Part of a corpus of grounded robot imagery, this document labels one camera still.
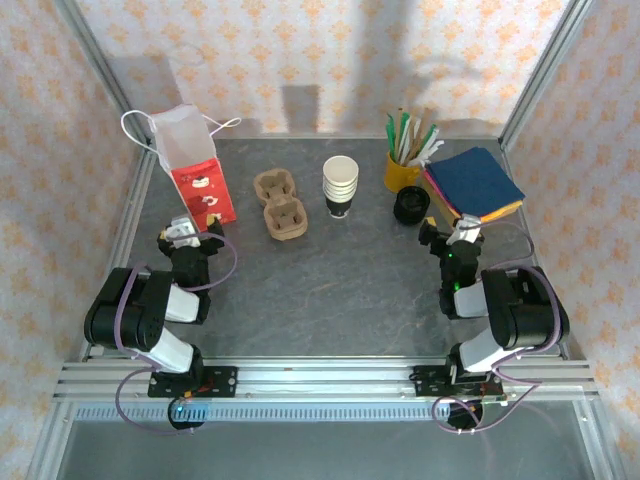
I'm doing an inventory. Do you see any red paper bag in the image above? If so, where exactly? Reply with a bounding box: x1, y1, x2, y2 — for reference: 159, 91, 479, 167
121, 103, 242, 235

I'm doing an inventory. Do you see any yellow paper napkin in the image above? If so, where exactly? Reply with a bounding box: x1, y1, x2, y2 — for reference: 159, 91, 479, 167
447, 197, 526, 225

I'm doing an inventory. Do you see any pink paper napkin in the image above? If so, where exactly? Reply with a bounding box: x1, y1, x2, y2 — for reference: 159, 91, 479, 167
423, 169, 459, 217

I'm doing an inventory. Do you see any blue paper napkin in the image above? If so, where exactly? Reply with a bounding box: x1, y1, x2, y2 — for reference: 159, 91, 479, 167
427, 146, 527, 218

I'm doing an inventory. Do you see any yellow mug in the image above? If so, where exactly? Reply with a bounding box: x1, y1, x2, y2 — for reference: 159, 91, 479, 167
383, 149, 424, 194

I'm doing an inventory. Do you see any white green wrapped straw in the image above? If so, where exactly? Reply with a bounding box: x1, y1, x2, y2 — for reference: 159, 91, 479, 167
410, 123, 441, 165

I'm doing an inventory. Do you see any brown paper wrapped straw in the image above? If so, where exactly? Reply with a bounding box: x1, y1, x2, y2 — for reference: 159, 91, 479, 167
407, 107, 431, 162

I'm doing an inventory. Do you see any black round base unit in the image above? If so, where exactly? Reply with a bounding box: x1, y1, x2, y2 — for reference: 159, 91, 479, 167
167, 397, 209, 432
447, 399, 485, 432

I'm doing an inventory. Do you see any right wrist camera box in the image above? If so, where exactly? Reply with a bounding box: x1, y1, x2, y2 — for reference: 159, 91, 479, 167
446, 212, 485, 246

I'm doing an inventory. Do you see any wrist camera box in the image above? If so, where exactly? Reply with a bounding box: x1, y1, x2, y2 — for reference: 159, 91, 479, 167
446, 212, 485, 246
164, 215, 204, 250

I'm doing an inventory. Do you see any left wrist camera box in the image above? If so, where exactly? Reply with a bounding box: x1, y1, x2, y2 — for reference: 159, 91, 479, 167
164, 215, 204, 250

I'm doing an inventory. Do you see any aluminium left side rail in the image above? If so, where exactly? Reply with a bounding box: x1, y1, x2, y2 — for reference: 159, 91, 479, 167
82, 139, 162, 360

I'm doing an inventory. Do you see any aluminium rail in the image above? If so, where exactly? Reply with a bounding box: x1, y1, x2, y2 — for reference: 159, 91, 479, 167
53, 355, 600, 403
82, 139, 162, 360

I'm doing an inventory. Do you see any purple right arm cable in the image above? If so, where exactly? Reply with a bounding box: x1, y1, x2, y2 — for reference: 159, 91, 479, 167
432, 222, 561, 435

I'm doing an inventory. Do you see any black left mount plate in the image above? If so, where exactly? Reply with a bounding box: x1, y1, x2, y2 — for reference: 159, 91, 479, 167
147, 364, 239, 400

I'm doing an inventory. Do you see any black mount plate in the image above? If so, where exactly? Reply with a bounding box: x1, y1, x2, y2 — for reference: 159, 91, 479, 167
412, 364, 505, 400
147, 364, 239, 400

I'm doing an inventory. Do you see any black right mount plate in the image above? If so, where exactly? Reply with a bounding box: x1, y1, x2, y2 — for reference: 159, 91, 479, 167
412, 364, 505, 400

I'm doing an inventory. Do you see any aluminium front rail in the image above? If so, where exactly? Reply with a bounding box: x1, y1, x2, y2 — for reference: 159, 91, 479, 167
53, 355, 600, 403

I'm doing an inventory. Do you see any grey slotted cable duct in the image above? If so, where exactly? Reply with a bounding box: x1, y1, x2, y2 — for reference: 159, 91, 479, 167
73, 402, 454, 422

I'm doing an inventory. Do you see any aluminium right post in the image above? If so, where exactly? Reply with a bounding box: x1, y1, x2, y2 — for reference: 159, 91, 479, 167
499, 0, 597, 147

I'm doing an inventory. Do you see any aluminium post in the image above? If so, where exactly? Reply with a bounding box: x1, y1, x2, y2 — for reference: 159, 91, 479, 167
499, 0, 597, 147
52, 0, 154, 149

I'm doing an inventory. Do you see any aluminium left post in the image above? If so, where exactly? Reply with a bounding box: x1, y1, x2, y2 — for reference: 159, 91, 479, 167
52, 0, 154, 149

